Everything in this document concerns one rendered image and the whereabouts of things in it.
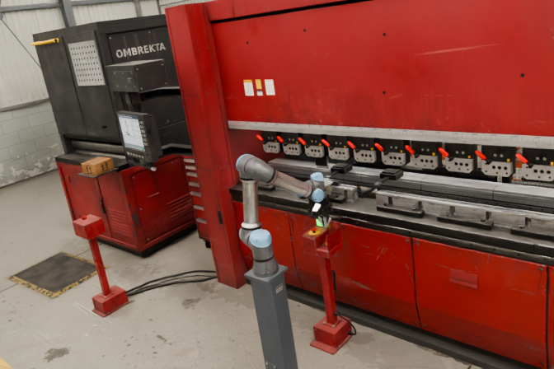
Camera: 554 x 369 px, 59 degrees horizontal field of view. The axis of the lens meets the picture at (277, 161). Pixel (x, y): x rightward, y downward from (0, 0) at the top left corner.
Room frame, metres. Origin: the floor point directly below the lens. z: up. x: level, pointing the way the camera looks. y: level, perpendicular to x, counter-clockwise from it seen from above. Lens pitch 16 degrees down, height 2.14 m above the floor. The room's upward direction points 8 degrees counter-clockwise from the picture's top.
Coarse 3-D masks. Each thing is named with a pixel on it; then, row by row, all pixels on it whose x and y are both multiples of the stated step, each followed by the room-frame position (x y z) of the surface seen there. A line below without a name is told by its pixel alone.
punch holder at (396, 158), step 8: (384, 144) 2.85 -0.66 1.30; (392, 144) 2.81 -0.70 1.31; (400, 144) 2.78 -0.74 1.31; (408, 144) 2.81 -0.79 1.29; (392, 152) 2.82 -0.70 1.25; (400, 152) 2.78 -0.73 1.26; (408, 152) 2.81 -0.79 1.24; (384, 160) 2.85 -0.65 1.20; (392, 160) 2.82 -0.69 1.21; (400, 160) 2.78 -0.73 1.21; (408, 160) 2.81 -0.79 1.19
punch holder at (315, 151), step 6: (306, 138) 3.27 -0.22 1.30; (312, 138) 3.23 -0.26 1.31; (318, 138) 3.20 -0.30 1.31; (324, 138) 3.21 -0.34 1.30; (312, 144) 3.23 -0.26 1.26; (318, 144) 3.20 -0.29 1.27; (324, 144) 3.20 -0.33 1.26; (306, 150) 3.27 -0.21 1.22; (312, 150) 3.25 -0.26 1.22; (318, 150) 3.21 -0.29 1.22; (324, 150) 3.20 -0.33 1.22; (312, 156) 3.24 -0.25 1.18; (318, 156) 3.20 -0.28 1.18; (324, 156) 3.20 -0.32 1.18
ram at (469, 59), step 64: (384, 0) 2.80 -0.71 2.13; (448, 0) 2.56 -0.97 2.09; (512, 0) 2.35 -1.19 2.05; (256, 64) 3.52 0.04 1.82; (320, 64) 3.14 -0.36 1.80; (384, 64) 2.82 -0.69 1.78; (448, 64) 2.57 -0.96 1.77; (512, 64) 2.35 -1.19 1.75; (256, 128) 3.59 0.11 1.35; (448, 128) 2.58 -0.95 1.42; (512, 128) 2.35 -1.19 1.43
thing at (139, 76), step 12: (144, 60) 3.84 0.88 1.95; (156, 60) 3.61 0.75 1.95; (108, 72) 3.85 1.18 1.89; (120, 72) 3.66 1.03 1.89; (132, 72) 3.51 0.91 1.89; (144, 72) 3.53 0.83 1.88; (156, 72) 3.58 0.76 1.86; (120, 84) 3.70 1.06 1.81; (132, 84) 3.54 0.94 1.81; (144, 84) 3.51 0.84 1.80; (156, 84) 3.57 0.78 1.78; (168, 84) 3.63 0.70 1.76; (132, 96) 3.86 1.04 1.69; (132, 108) 3.85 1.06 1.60
